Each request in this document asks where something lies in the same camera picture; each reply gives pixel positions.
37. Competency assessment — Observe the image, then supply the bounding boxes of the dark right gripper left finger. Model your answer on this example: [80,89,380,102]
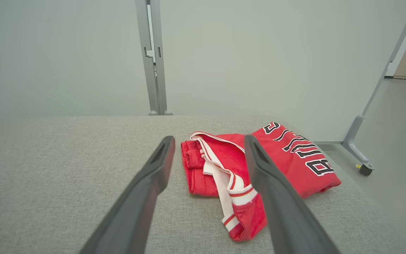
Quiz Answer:
[79,135,176,254]

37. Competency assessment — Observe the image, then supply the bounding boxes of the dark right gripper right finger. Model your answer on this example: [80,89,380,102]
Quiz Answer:
[244,134,341,254]

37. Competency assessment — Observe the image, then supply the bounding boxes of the red white jersey shirt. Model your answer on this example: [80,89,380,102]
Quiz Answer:
[181,121,342,242]

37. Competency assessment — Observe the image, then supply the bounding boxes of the grey partition leg frame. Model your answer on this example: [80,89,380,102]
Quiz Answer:
[342,0,406,170]

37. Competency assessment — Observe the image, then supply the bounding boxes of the grey partition post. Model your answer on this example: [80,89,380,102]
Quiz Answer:
[135,0,174,116]

